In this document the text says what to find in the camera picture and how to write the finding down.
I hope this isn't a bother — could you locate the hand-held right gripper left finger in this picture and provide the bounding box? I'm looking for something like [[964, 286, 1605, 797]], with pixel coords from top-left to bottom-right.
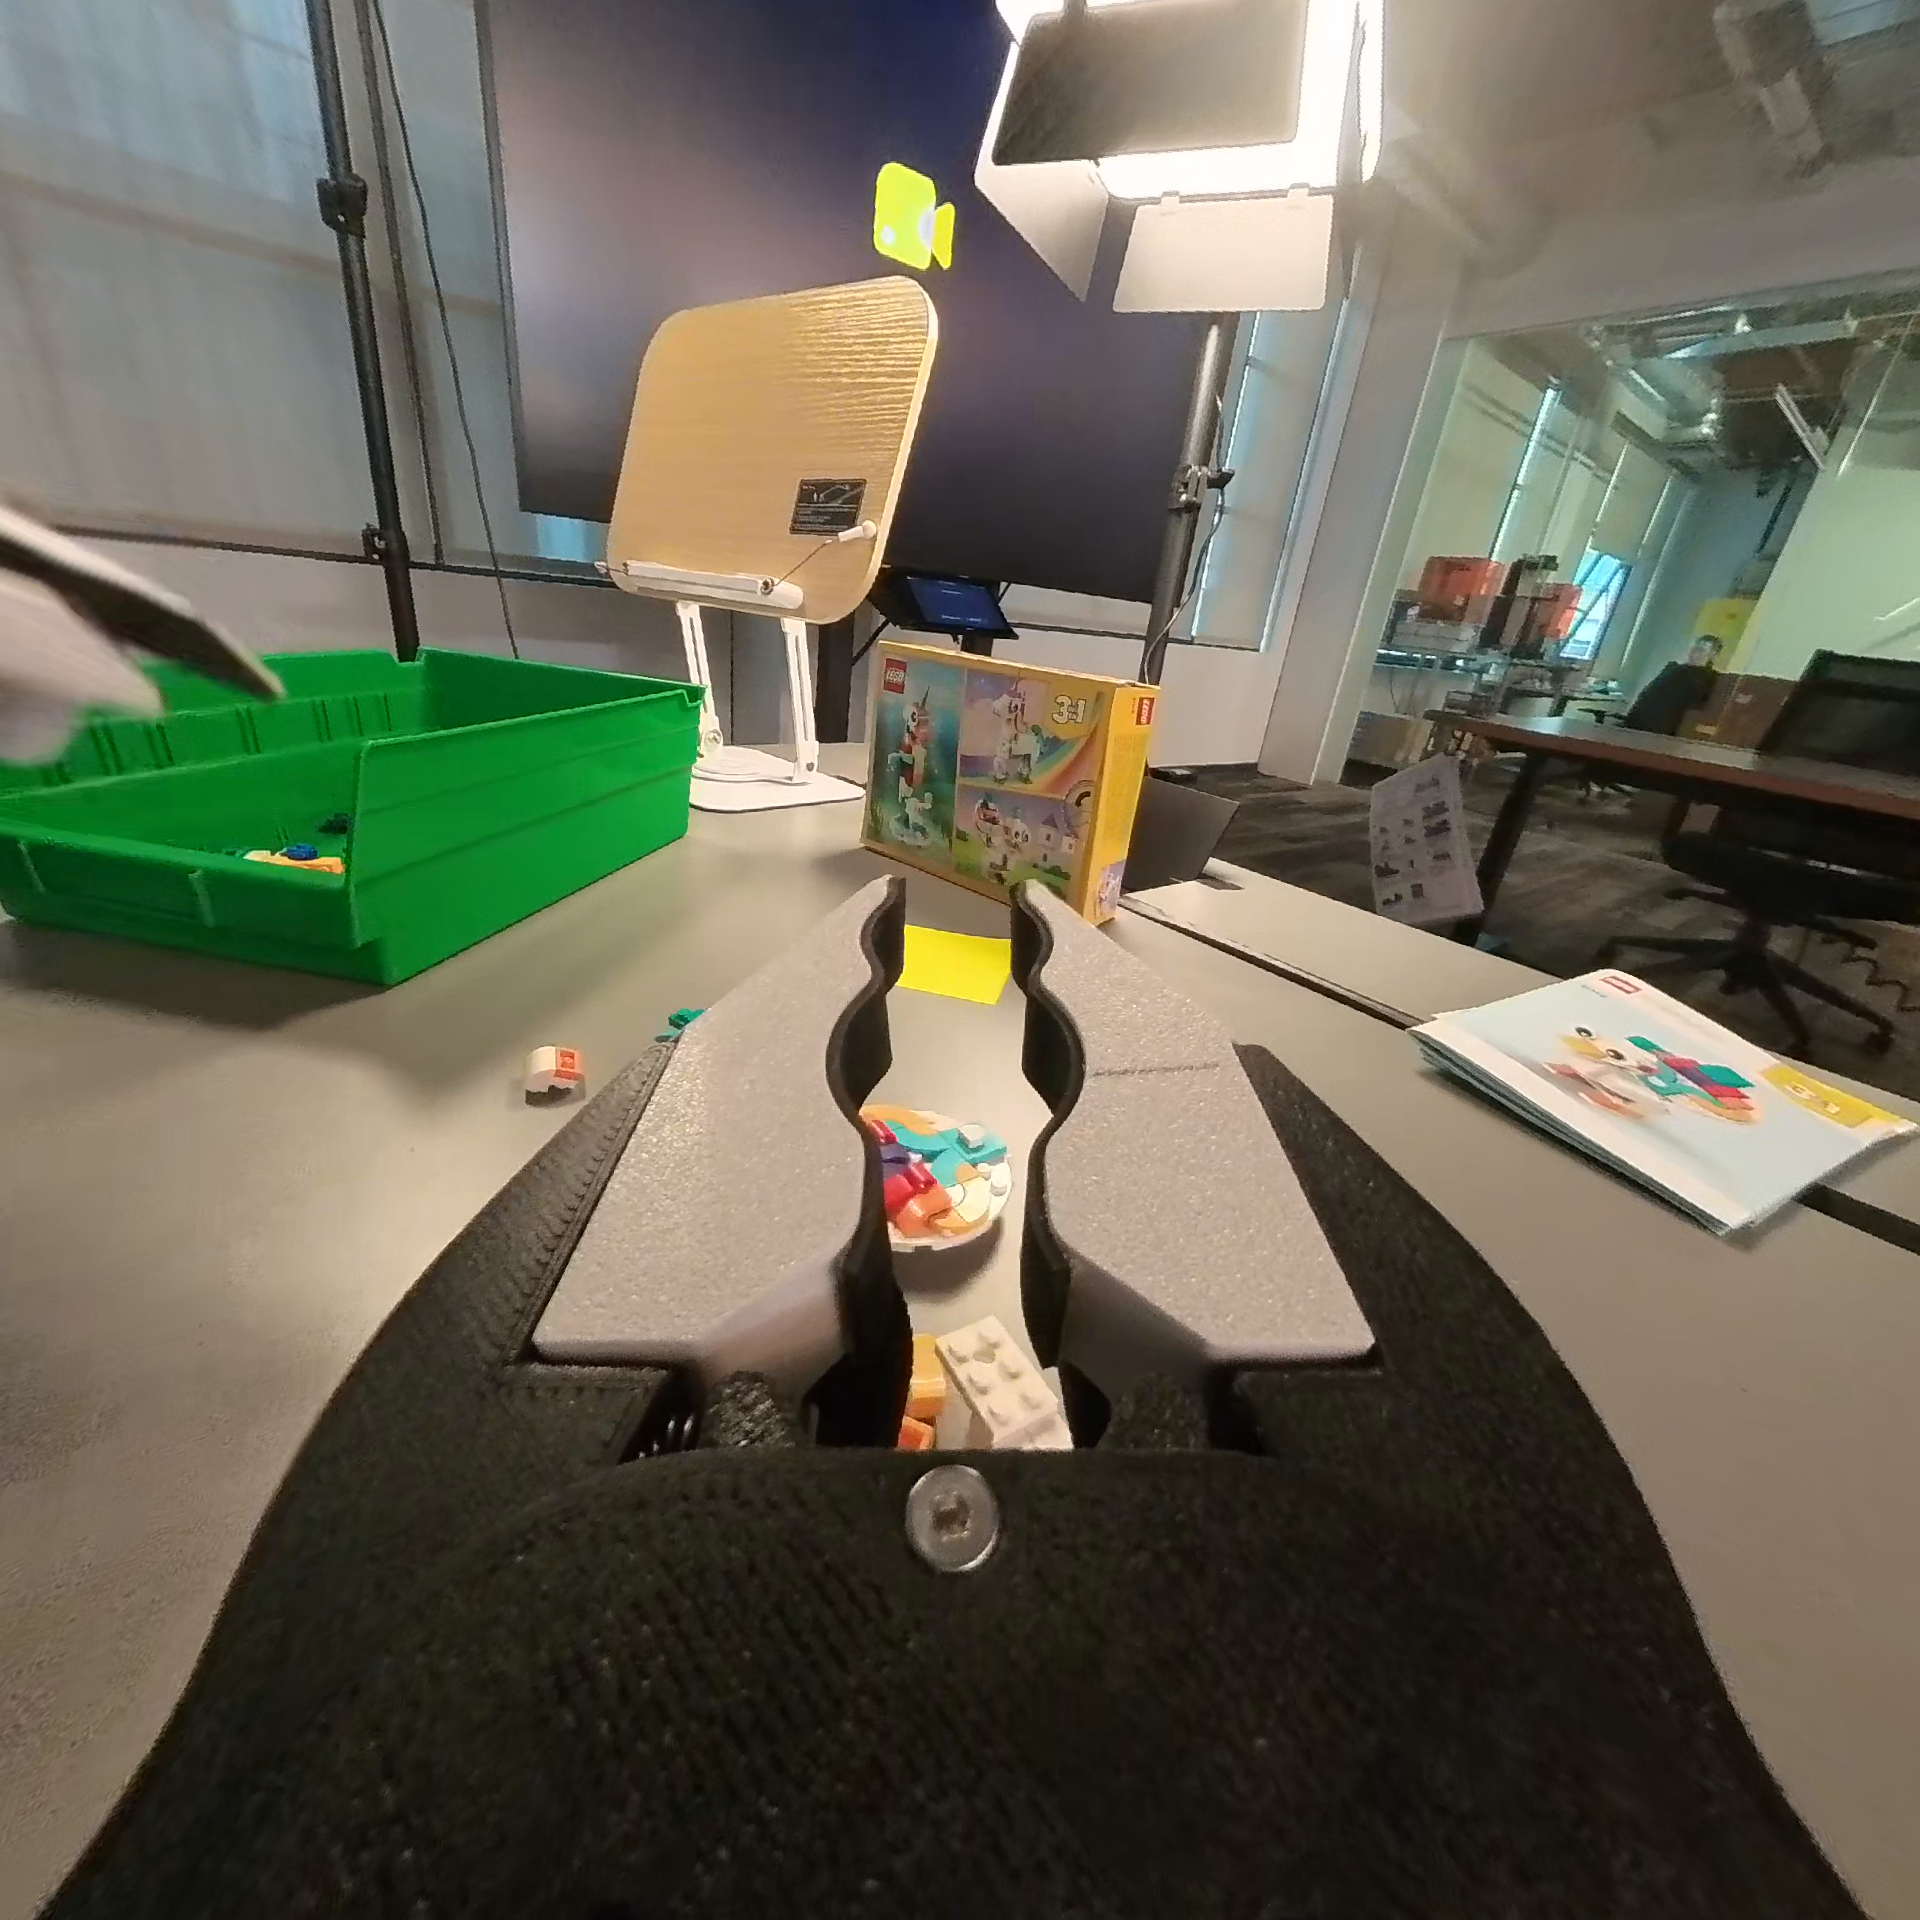
[[531, 876, 913, 1375]]

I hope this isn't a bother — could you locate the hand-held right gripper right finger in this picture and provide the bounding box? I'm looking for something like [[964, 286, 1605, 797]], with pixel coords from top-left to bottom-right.
[[1011, 880, 1379, 1375]]

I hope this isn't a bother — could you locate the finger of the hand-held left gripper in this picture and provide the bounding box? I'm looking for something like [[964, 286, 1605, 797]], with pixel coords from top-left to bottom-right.
[[0, 499, 290, 703], [0, 583, 168, 771]]

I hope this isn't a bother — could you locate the round white lego base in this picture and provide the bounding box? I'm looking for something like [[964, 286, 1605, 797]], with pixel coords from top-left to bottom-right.
[[857, 1105, 1016, 1254]]

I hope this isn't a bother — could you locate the white orange lego body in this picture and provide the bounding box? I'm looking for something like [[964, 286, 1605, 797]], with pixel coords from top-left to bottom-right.
[[895, 1315, 1076, 1455]]

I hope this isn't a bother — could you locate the pile of mixed lego pieces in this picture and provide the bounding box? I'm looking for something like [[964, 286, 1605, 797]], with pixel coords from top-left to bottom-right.
[[223, 817, 355, 876]]

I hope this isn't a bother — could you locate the green plastic bin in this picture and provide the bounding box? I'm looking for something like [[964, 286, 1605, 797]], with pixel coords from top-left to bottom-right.
[[0, 649, 710, 990]]

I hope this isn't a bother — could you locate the lego instruction booklet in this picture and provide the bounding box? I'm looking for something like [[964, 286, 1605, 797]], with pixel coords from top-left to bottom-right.
[[1409, 970, 1920, 1236]]

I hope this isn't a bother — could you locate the yellow lego box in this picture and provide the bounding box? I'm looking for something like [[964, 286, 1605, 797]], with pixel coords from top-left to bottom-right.
[[860, 637, 1166, 926]]

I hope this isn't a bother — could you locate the yellow sticky note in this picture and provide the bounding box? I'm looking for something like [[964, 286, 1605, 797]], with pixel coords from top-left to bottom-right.
[[893, 924, 1011, 1005]]

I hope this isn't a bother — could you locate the dark grey flat panel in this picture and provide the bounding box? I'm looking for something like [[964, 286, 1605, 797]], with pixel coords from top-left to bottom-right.
[[1122, 776, 1245, 899]]

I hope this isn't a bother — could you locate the black pole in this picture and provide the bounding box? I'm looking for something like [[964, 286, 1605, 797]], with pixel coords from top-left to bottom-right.
[[304, 0, 426, 666]]

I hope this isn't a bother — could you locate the printed paper sheet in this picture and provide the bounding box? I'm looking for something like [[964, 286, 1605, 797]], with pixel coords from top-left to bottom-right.
[[1365, 752, 1485, 926]]

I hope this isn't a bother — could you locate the long wooden table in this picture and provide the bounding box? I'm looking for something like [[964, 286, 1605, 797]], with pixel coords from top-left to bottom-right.
[[1423, 711, 1920, 903]]

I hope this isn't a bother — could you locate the small blue screen device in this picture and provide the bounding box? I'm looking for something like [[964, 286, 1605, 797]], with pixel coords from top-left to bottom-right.
[[881, 570, 1013, 639]]

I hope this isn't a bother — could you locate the metal storage shelf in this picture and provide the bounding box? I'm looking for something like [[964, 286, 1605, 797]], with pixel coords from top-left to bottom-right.
[[1384, 552, 1595, 711]]

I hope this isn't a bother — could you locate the beige book stand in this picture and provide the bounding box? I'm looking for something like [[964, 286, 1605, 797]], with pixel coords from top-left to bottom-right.
[[594, 277, 944, 817]]

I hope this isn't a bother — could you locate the dark monitor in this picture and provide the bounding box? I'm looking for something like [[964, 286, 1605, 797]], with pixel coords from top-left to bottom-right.
[[473, 0, 1249, 607]]

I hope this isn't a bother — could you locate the light stand pole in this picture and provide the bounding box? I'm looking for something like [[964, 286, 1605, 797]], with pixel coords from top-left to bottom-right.
[[1144, 309, 1249, 688]]

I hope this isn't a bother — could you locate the black office chair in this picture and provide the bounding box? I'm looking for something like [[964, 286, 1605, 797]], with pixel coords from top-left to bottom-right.
[[1602, 646, 1920, 1062]]

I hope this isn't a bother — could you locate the small yellow sticker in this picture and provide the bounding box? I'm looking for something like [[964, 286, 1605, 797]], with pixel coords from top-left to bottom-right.
[[869, 161, 960, 274]]

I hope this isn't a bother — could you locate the ceiling light panel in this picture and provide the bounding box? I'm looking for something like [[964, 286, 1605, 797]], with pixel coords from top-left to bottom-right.
[[971, 0, 1386, 316]]

